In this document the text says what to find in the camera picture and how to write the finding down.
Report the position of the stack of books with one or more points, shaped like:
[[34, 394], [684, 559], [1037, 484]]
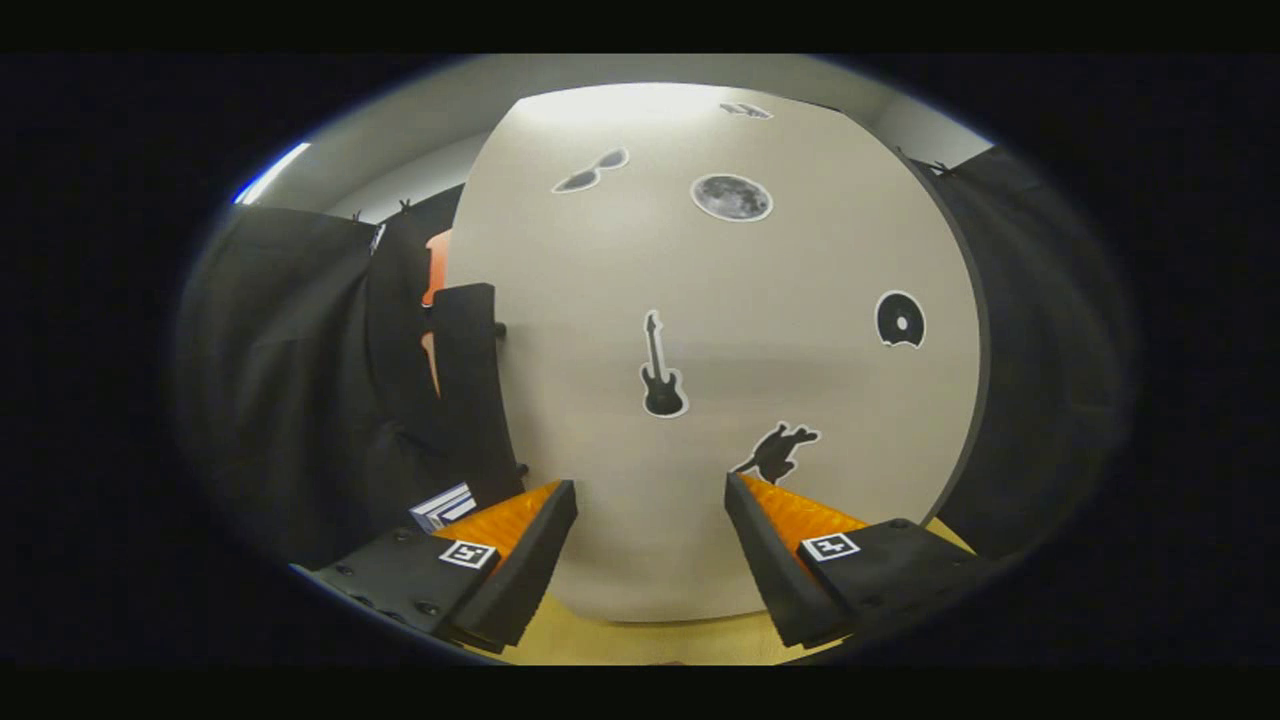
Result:
[[445, 508]]

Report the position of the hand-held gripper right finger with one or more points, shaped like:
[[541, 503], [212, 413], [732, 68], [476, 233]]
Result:
[[770, 560]]

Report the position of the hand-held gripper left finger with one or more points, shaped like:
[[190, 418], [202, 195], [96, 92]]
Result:
[[530, 570]]

